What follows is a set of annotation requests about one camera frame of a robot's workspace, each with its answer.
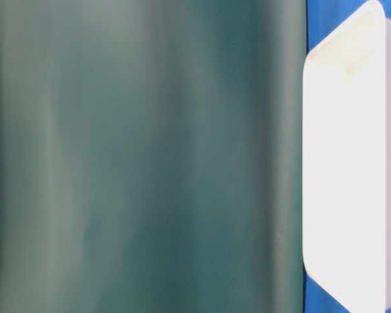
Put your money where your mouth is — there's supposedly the green tape roll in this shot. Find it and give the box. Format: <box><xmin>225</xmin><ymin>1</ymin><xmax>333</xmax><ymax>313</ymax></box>
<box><xmin>0</xmin><ymin>1</ymin><xmax>306</xmax><ymax>312</ymax></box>

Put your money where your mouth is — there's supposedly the white plastic case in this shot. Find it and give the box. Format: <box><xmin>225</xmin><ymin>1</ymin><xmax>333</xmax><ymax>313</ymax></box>
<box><xmin>302</xmin><ymin>1</ymin><xmax>391</xmax><ymax>312</ymax></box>

